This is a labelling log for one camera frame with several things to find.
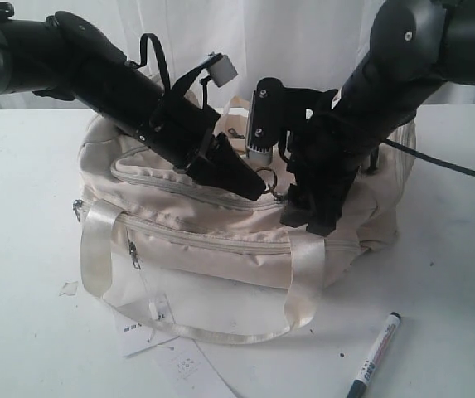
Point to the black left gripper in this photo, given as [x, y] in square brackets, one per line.
[182, 137]

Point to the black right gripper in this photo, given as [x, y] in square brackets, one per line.
[324, 165]

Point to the cream fabric duffel bag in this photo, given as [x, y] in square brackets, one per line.
[135, 211]

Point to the green and white marker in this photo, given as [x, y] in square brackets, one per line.
[372, 360]

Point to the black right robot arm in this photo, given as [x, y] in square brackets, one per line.
[415, 47]

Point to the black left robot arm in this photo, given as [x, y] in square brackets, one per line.
[68, 58]

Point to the white paper hang tag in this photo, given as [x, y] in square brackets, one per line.
[134, 337]

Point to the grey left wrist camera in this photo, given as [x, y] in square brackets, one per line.
[220, 70]

